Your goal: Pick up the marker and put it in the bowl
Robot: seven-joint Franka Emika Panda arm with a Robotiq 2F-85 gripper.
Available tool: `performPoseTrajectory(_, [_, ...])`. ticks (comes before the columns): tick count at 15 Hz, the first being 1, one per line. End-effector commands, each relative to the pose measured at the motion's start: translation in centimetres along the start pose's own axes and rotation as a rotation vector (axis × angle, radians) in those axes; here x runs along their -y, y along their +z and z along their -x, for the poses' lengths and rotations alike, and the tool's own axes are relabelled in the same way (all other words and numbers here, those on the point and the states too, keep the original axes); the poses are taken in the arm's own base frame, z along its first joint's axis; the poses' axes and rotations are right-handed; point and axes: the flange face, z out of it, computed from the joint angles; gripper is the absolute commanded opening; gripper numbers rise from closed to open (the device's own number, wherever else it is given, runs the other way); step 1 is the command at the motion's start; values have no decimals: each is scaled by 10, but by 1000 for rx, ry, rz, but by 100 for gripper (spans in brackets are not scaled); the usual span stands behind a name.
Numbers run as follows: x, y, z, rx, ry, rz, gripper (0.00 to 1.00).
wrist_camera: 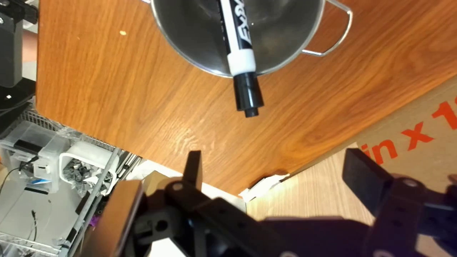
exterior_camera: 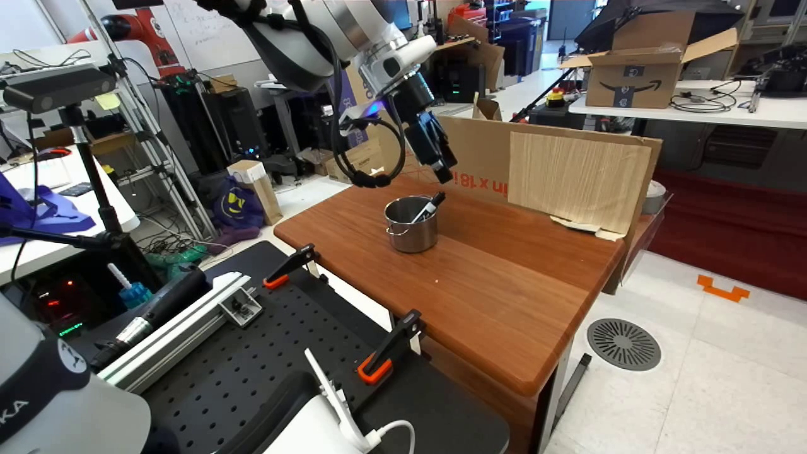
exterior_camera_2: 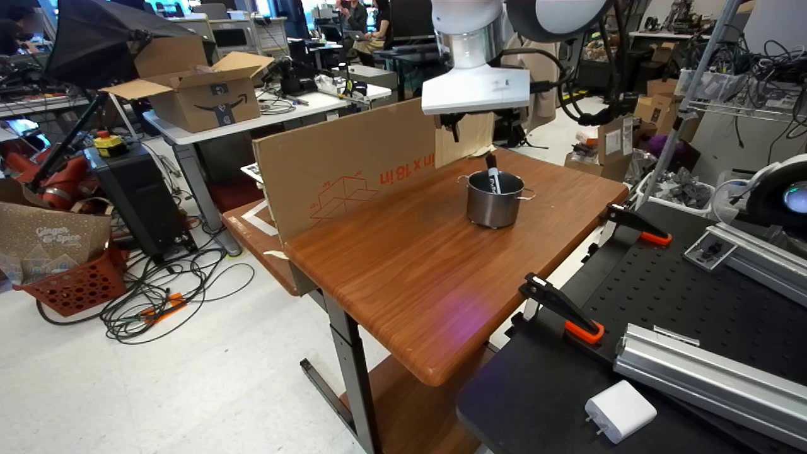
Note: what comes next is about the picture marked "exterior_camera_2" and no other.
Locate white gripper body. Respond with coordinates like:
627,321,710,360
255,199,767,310
419,64,535,119

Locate small steel pot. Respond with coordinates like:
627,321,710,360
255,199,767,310
465,168,538,233

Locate large flat cardboard sheet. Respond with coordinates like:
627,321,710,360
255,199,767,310
250,95,501,247

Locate stacked brown cardboard boxes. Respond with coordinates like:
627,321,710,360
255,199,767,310
594,75,701,163

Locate white work table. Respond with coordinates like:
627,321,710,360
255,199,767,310
139,85,354,258

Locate silver tripod pole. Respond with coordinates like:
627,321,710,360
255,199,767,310
634,0,750,214

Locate orange black bar clamp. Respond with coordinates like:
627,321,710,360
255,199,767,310
517,272,609,351
606,199,676,253

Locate open Amazon cardboard box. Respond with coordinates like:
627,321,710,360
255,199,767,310
98,33,279,133

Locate grey metal table leg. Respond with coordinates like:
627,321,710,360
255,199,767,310
298,287,386,454

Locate black perforated breadboard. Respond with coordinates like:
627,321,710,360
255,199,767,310
551,213,807,398

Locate black base board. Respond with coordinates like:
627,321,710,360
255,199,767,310
456,194,807,454

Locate wooden table lower shelf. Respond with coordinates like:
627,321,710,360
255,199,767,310
338,356,484,454

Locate white VR headset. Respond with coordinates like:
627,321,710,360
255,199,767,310
711,152,807,244

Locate black computer case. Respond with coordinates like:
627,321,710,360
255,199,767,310
82,142,184,260

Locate white power adapter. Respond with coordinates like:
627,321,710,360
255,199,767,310
584,378,662,446

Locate yellow red emergency stop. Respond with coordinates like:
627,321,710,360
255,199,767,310
92,129,131,161

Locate black photo softbox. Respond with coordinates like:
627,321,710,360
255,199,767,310
43,0,202,89

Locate red machine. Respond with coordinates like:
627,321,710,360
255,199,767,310
2,148,106,214

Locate red plastic basket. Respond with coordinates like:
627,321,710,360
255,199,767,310
15,244,131,321

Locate brown paper bag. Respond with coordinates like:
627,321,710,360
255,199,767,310
0,199,113,291

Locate metal rail corner bracket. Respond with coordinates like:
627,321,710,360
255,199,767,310
681,228,745,276

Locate black floor cable tangle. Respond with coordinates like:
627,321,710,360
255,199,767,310
37,239,257,347

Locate aluminium profile rail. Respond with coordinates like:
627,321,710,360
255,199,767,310
612,321,807,454
707,220,807,310

